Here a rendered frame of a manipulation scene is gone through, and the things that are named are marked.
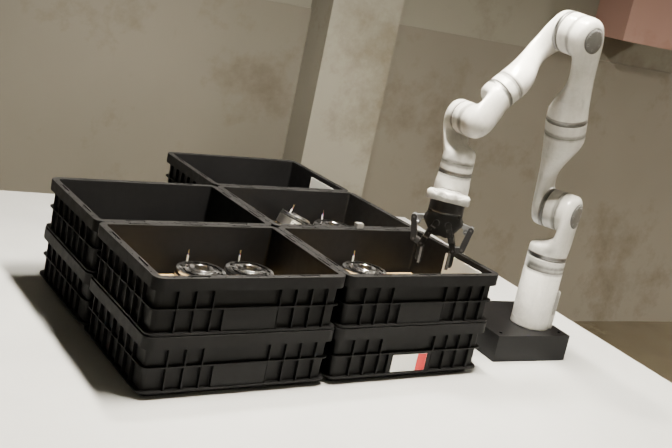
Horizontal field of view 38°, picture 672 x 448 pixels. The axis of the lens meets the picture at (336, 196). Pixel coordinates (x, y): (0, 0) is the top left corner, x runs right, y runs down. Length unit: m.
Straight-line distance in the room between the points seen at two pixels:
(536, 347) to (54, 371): 1.11
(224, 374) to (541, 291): 0.85
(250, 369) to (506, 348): 0.69
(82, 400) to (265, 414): 0.32
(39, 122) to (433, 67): 1.63
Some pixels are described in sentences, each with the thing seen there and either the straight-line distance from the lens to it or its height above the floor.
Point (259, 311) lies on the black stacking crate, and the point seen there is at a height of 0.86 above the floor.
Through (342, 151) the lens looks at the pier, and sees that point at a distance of 3.89.
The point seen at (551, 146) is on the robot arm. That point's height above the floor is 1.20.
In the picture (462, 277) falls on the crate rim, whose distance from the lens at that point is 2.08.
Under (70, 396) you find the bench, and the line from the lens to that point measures 1.79.
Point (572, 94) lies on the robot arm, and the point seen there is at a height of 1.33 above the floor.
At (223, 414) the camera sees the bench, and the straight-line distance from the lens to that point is 1.80.
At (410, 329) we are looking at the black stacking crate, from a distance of 2.04.
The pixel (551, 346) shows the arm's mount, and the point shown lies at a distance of 2.41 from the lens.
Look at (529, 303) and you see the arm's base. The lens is 2.38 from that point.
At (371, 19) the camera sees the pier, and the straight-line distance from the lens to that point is 3.83.
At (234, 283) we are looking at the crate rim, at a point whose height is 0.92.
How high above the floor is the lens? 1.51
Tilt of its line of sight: 13 degrees down
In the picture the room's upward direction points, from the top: 12 degrees clockwise
